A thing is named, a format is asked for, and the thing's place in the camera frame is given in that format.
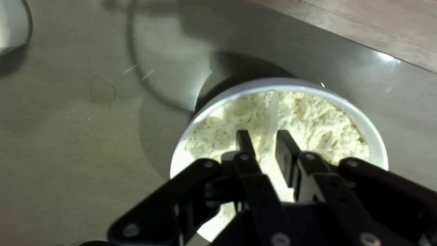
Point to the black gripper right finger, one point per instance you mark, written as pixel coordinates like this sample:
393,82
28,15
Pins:
284,150

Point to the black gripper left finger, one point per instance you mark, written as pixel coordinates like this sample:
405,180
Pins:
245,150

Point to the pale protein powder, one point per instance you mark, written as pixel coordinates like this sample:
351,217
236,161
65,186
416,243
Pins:
318,123

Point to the clear shaker bottle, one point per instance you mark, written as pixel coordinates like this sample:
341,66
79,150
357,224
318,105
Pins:
11,22

